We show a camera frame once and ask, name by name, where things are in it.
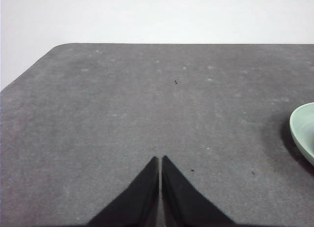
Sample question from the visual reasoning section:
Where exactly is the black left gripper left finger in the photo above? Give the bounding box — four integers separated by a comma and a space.
87, 156, 160, 227

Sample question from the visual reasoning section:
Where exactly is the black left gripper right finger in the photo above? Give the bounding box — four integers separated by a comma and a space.
160, 155, 237, 227

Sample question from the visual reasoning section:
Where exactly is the green plate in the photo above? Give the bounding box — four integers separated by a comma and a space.
289, 102, 314, 167

